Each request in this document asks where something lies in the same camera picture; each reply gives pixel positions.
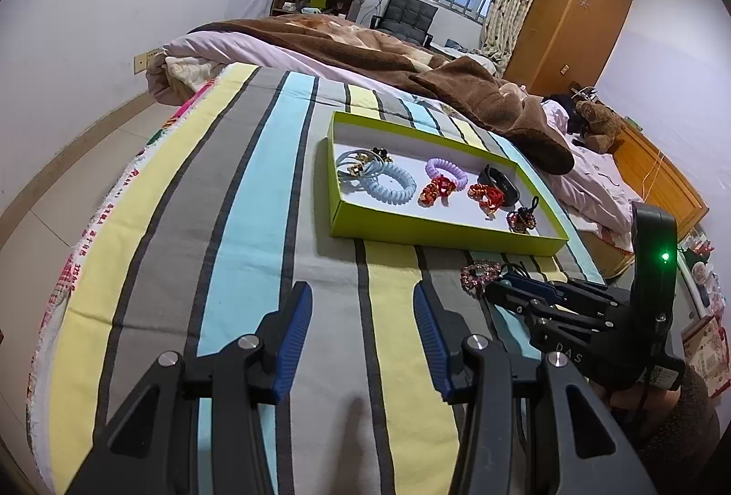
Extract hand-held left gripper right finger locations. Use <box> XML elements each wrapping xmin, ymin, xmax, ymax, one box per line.
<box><xmin>412</xmin><ymin>281</ymin><xmax>657</xmax><ymax>495</ymax></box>

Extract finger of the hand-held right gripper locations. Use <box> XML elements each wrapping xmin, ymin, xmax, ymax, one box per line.
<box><xmin>485</xmin><ymin>283</ymin><xmax>623</xmax><ymax>376</ymax></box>
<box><xmin>505</xmin><ymin>274</ymin><xmax>629</xmax><ymax>309</ymax></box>

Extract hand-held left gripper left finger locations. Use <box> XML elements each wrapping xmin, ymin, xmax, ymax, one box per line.
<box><xmin>65</xmin><ymin>281</ymin><xmax>314</xmax><ymax>495</ymax></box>

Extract black hair tie teal bead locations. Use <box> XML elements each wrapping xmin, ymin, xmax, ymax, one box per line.
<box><xmin>496</xmin><ymin>260</ymin><xmax>552</xmax><ymax>284</ymax></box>

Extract pink crystal hair tie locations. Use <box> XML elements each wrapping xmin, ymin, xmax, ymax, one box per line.
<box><xmin>460</xmin><ymin>259</ymin><xmax>504</xmax><ymax>297</ymax></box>

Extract brown beaded hair tie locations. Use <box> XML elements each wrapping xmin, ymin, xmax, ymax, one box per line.
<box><xmin>506</xmin><ymin>195</ymin><xmax>541</xmax><ymax>234</ymax></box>

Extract orange red knot ornament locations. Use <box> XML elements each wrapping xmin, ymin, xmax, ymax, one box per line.
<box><xmin>467</xmin><ymin>183</ymin><xmax>510</xmax><ymax>215</ymax></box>

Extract lime green shallow box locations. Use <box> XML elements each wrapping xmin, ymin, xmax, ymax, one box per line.
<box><xmin>327</xmin><ymin>111</ymin><xmax>570</xmax><ymax>256</ymax></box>

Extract red and gold beaded ornament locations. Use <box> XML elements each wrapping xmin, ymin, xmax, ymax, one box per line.
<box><xmin>418</xmin><ymin>175</ymin><xmax>465</xmax><ymax>209</ymax></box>

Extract light blue spiral hair tie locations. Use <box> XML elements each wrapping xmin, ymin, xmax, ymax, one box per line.
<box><xmin>364</xmin><ymin>164</ymin><xmax>418</xmax><ymax>205</ymax></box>

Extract purple spiral hair tie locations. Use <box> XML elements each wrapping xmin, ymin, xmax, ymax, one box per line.
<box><xmin>426</xmin><ymin>158</ymin><xmax>470</xmax><ymax>189</ymax></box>

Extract grey hair tie white flower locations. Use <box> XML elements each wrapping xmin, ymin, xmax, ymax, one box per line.
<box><xmin>336</xmin><ymin>148</ymin><xmax>396</xmax><ymax>183</ymax></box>

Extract person's right forearm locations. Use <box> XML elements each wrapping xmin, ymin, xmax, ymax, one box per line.
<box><xmin>638</xmin><ymin>366</ymin><xmax>723</xmax><ymax>495</ymax></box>

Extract orange wooden bed board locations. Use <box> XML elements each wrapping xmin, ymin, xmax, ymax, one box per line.
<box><xmin>594</xmin><ymin>120</ymin><xmax>710</xmax><ymax>280</ymax></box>

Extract red patterned box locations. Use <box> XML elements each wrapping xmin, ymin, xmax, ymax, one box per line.
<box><xmin>681</xmin><ymin>313</ymin><xmax>731</xmax><ymax>400</ymax></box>

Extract black wrist band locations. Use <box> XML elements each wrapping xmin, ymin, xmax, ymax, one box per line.
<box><xmin>477</xmin><ymin>164</ymin><xmax>522</xmax><ymax>209</ymax></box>

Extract striped bed sheet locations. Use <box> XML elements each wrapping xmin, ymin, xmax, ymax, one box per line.
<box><xmin>26</xmin><ymin>63</ymin><xmax>607</xmax><ymax>495</ymax></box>

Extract brown teddy bear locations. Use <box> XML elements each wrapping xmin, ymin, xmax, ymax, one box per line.
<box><xmin>572</xmin><ymin>98</ymin><xmax>625</xmax><ymax>154</ymax></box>

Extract dark clothing pile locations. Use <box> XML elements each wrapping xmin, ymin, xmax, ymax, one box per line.
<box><xmin>542</xmin><ymin>94</ymin><xmax>586</xmax><ymax>133</ymax></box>

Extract brown fleece blanket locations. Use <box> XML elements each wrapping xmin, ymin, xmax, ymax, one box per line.
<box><xmin>187</xmin><ymin>12</ymin><xmax>576</xmax><ymax>177</ymax></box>

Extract orange wooden wardrobe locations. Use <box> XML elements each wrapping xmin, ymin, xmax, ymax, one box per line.
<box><xmin>504</xmin><ymin>0</ymin><xmax>636</xmax><ymax>97</ymax></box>

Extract patterned curtain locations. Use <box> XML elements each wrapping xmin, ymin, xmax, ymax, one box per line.
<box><xmin>478</xmin><ymin>0</ymin><xmax>550</xmax><ymax>76</ymax></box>

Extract black office chair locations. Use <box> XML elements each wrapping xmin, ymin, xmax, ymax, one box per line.
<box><xmin>369</xmin><ymin>0</ymin><xmax>440</xmax><ymax>49</ymax></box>

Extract wooden desk with shelves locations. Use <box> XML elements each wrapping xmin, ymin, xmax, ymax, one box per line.
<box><xmin>270</xmin><ymin>0</ymin><xmax>367</xmax><ymax>25</ymax></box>

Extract wall socket plate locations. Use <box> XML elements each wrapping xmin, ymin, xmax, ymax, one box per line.
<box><xmin>133</xmin><ymin>47</ymin><xmax>164</xmax><ymax>74</ymax></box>

